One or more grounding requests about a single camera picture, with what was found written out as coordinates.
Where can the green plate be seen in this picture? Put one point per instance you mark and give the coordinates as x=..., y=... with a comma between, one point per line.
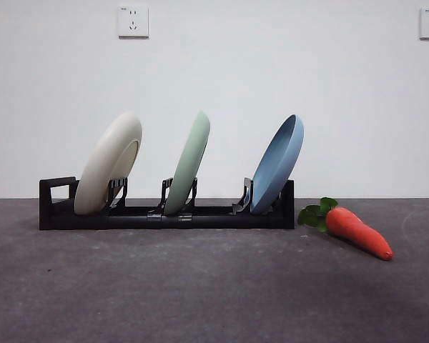
x=189, y=160

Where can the orange carrot with green leaves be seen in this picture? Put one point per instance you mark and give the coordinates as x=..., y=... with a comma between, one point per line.
x=357, y=232

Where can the blue plate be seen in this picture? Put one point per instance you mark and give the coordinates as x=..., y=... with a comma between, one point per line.
x=275, y=171

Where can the cream plate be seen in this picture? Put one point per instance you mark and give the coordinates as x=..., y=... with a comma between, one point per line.
x=100, y=168

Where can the black plate rack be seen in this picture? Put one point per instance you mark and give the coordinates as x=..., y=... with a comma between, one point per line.
x=57, y=219

